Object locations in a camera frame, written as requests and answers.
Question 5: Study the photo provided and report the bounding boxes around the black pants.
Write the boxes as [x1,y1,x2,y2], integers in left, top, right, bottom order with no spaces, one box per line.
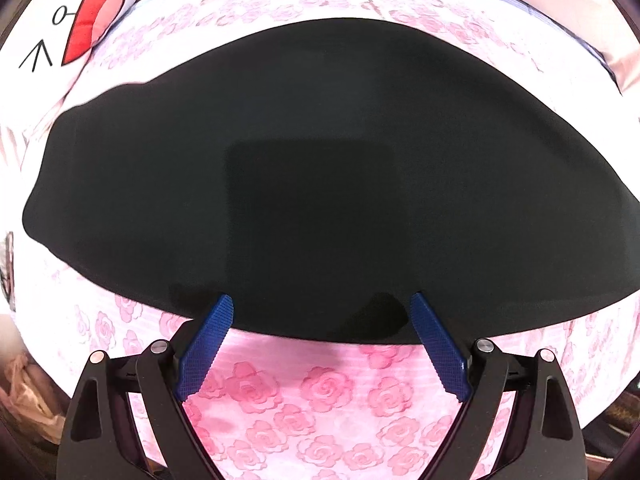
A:
[21,17,640,346]

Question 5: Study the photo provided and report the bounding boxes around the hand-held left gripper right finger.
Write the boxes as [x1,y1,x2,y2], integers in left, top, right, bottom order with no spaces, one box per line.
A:
[409,291,586,480]

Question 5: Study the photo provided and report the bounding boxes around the pink rose-printed bed sheet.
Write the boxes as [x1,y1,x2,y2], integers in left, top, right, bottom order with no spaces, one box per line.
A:
[0,0,640,480]

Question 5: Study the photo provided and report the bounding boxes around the white pillow with red print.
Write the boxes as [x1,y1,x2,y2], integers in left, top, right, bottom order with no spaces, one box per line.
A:
[0,0,147,161]

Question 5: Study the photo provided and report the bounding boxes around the beige cloth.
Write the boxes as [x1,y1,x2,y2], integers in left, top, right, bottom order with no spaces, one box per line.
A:
[425,0,640,96]

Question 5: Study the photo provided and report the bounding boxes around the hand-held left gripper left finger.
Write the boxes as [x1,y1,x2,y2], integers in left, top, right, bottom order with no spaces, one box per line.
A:
[56,294,236,480]

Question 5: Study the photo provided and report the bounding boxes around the crumpled plastic bag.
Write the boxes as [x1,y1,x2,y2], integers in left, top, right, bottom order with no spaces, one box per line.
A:
[0,350,66,443]

